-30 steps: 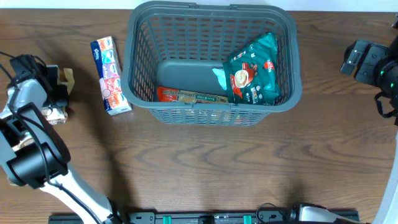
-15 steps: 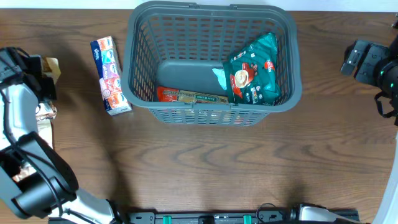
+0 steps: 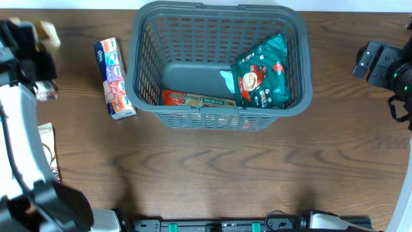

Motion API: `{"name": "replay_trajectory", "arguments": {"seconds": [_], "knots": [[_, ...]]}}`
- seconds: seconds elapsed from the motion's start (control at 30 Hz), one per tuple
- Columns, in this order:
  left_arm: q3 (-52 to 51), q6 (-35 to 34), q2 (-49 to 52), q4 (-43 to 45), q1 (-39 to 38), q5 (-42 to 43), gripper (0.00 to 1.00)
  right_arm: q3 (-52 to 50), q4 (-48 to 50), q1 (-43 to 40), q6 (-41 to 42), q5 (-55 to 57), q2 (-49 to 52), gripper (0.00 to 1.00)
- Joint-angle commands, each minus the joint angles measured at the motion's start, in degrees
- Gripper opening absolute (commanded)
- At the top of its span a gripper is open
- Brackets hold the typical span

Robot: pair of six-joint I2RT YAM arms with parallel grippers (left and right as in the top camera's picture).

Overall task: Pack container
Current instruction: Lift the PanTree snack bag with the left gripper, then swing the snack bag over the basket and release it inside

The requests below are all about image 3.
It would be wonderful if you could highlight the beige snack bag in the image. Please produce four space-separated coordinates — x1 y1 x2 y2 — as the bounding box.
10 17 61 101
38 122 62 182

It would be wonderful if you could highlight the colourful tissue pack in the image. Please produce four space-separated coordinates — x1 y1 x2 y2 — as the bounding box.
93 37 136 120

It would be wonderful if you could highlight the green Nescafe coffee bag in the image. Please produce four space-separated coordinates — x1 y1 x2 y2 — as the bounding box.
231 34 290 110

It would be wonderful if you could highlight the San Remo spaghetti packet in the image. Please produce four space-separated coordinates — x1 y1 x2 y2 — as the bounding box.
162 90 237 108

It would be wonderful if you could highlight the light green wipes packet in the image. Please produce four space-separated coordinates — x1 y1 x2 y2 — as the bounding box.
220 70 235 94

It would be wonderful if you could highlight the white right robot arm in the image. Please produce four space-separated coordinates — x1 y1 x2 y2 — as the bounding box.
294 40 411 232

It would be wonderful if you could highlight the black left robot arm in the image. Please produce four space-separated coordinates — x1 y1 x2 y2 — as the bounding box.
1 19 122 231

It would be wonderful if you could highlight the grey plastic basket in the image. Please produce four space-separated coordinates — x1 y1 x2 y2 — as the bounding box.
125 1 313 130

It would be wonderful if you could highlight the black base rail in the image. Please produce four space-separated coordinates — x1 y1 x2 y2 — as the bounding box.
128 217 373 232

